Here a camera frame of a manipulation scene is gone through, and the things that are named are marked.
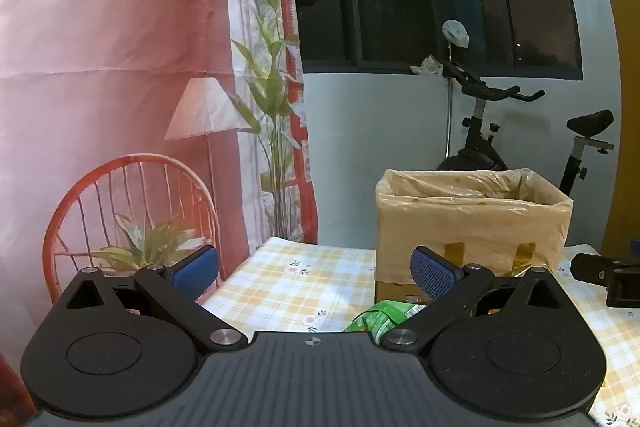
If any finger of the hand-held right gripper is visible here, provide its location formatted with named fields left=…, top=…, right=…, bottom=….
left=570, top=252, right=640, bottom=309
left=602, top=237, right=640, bottom=260

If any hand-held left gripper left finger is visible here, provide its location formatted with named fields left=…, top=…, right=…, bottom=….
left=63, top=245, right=249, bottom=354

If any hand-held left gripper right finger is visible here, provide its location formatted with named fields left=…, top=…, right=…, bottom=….
left=379, top=245, right=577, bottom=353

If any cardboard box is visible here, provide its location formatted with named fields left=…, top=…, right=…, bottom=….
left=375, top=167, right=574, bottom=308

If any green snack packet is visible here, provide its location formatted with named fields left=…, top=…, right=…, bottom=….
left=344, top=299, right=429, bottom=344

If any black exercise bike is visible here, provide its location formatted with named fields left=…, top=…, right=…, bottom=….
left=435, top=59, right=615, bottom=198

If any thin metal pole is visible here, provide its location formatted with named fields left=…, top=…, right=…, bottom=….
left=445, top=47, right=457, bottom=160

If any crumpled plastic bag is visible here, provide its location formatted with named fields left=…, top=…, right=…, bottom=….
left=410, top=55, right=446, bottom=78

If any printed wall backdrop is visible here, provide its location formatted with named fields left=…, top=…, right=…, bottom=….
left=0, top=0, right=321, bottom=408

